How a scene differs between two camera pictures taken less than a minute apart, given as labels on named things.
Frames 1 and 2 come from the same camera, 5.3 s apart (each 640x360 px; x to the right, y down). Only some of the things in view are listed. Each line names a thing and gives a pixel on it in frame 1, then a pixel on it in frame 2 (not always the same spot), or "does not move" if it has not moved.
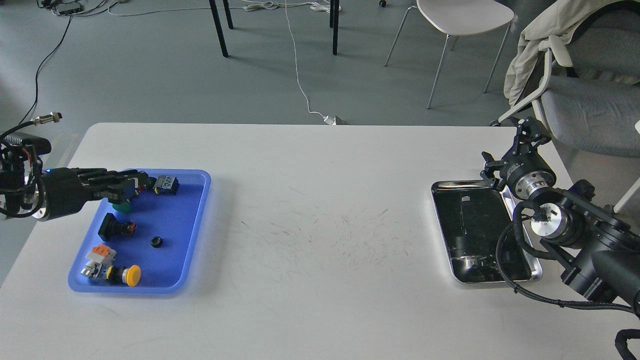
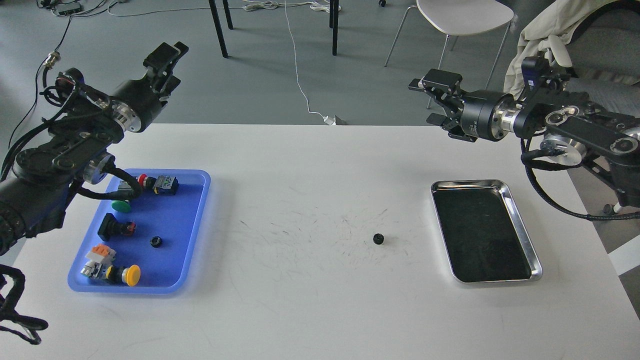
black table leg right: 334,10 does not move
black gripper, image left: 65,194 -> 136,103
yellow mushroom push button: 130,276 does not move
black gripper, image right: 524,172 -> 487,115
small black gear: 156,242 does not move
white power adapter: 330,120 does not move
